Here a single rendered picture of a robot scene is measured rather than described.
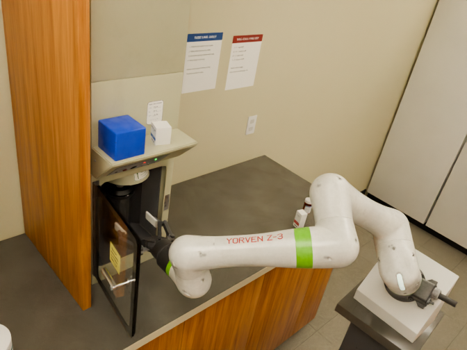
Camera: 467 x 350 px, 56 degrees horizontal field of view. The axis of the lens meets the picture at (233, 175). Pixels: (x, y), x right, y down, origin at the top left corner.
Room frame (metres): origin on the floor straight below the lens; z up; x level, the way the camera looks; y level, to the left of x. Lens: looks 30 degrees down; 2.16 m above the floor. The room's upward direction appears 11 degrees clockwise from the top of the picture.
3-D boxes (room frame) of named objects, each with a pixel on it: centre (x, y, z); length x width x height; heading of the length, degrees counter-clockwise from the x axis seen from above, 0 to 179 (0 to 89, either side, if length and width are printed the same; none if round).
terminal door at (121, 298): (1.00, 0.31, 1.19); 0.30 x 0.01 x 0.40; 41
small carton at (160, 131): (1.24, 0.25, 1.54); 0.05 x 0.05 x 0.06; 32
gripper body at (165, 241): (1.12, 0.20, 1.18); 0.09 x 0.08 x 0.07; 48
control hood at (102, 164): (1.20, 0.28, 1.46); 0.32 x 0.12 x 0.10; 139
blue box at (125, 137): (1.13, 0.34, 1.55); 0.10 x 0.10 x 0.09; 49
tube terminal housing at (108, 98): (1.32, 0.42, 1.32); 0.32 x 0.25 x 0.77; 139
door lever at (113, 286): (0.93, 0.29, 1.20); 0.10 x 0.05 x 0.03; 41
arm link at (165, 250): (1.07, 0.15, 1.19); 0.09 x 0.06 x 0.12; 138
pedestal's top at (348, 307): (1.29, -0.72, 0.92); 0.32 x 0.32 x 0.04; 52
